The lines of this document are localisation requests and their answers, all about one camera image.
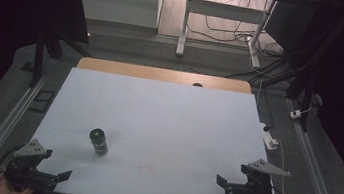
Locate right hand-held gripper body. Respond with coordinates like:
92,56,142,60
236,156,293,194

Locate black floor cable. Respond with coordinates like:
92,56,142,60
251,77,281,134

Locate white cable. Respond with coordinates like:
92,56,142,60
268,138,317,194

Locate white desk frame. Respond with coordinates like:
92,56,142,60
174,0,279,70

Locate white table mat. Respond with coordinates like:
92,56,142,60
24,62,277,194

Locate black metal stand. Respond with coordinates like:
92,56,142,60
27,15,97,96
280,5,344,137

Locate tangled floor cables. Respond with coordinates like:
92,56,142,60
184,0,292,59

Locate dark green can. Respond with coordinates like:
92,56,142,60
86,127,112,158

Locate white power strip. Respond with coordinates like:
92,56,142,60
256,122,282,152

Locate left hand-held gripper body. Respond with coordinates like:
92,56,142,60
1,135,65,194

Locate small white adapter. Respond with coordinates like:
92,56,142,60
289,108,303,121

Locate person's left hand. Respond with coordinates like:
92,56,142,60
0,172,38,194

